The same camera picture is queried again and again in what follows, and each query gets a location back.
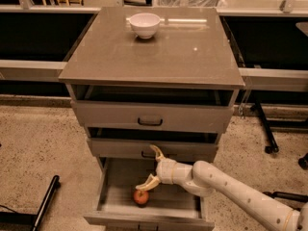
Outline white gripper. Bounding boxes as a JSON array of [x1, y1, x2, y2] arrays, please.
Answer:
[[136, 144, 193, 192]]

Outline red apple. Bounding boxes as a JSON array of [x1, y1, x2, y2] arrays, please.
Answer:
[[133, 190, 149, 205]]

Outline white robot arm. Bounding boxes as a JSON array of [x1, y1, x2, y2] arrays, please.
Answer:
[[136, 144, 308, 231]]

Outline grey middle drawer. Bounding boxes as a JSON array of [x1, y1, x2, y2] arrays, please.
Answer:
[[88, 127, 219, 162]]

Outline grey drawer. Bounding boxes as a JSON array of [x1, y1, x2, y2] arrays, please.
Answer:
[[69, 85, 236, 133], [85, 158, 215, 231], [88, 127, 219, 162]]

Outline grey bottom drawer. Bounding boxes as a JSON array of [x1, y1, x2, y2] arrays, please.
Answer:
[[85, 158, 215, 231]]

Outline grey top drawer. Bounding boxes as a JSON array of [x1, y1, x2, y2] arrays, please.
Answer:
[[69, 85, 236, 133]]

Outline grey drawer cabinet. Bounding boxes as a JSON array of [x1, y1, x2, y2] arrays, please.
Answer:
[[60, 7, 244, 231]]

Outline black bar on floor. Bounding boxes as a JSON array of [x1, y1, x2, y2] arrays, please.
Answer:
[[31, 175, 61, 231]]

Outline black stand leg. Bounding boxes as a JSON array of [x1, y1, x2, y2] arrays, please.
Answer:
[[250, 100, 279, 154]]

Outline black caster leg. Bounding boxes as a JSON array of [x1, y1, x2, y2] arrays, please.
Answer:
[[264, 192, 308, 203]]

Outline white ceramic bowl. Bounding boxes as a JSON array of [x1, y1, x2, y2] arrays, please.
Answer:
[[129, 13, 161, 39]]

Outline grey metal railing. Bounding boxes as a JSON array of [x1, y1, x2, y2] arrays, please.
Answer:
[[1, 7, 307, 91]]

